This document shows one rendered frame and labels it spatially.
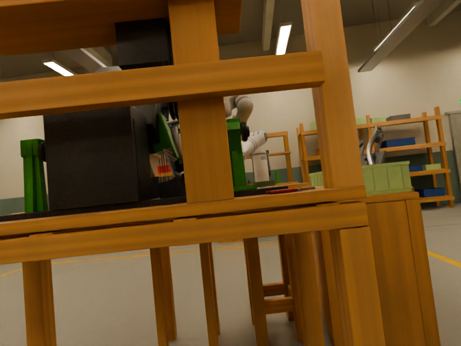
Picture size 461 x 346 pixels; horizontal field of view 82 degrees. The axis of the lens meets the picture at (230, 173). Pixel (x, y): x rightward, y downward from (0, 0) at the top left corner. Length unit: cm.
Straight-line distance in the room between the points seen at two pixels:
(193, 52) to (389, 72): 726
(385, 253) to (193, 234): 116
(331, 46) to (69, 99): 78
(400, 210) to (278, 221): 99
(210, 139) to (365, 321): 69
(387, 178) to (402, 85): 631
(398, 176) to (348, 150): 94
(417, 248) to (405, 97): 639
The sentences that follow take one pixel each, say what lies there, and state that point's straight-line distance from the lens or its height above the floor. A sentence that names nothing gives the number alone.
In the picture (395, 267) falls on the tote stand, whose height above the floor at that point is 41.
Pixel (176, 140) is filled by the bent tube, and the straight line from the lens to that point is 110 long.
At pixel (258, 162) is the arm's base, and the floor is 105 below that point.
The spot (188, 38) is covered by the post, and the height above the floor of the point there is 137.
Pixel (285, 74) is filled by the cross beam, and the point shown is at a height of 121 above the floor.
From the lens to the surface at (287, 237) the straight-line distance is 162.
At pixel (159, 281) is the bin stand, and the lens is 166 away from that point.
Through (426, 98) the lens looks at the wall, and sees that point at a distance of 813.
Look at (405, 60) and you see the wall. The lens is 821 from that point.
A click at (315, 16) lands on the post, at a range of 97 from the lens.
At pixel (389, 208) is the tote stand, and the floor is 72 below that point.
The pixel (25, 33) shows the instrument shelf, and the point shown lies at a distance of 122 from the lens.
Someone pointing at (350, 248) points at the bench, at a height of 70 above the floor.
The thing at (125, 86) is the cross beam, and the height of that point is 123.
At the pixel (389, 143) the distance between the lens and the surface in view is 688.
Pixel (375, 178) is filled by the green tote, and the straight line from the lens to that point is 171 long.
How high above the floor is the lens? 91
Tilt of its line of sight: 3 degrees up
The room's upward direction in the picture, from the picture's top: 6 degrees counter-clockwise
